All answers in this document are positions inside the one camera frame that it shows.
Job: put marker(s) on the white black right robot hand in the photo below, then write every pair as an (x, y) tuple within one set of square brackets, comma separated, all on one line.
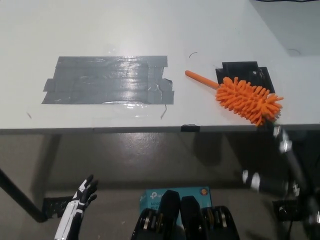
[(296, 185)]

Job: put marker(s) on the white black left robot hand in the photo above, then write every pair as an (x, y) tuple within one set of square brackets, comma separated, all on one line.
[(75, 207)]

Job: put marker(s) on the orange microfibre duster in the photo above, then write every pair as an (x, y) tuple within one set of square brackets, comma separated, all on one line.
[(246, 98)]

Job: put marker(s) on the black floor tape patch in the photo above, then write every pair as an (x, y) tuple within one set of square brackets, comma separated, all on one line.
[(53, 206)]

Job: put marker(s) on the black table leg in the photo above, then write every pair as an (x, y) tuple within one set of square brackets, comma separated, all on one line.
[(22, 197)]

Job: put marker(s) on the teal router box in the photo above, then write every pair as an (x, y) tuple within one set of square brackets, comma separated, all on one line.
[(153, 196)]

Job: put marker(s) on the small black tape strip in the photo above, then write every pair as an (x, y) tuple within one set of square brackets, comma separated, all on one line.
[(190, 128)]

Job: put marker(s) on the grey duct tape patch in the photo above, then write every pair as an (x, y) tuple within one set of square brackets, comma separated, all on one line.
[(105, 81)]

